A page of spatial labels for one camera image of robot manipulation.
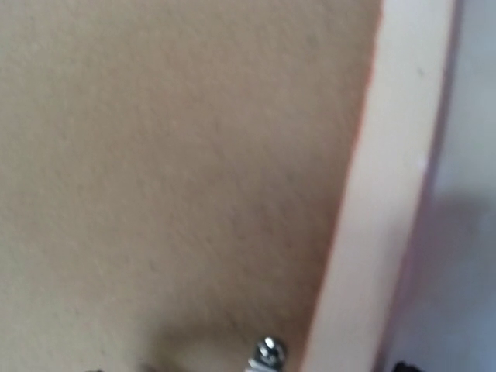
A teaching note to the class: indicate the brown backing board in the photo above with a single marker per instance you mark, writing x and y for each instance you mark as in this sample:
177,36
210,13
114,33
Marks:
170,176

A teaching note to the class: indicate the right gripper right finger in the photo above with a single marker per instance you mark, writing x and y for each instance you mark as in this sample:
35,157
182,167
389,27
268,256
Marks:
405,367

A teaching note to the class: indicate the red wooden picture frame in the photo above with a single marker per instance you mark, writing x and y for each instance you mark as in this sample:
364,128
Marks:
385,178

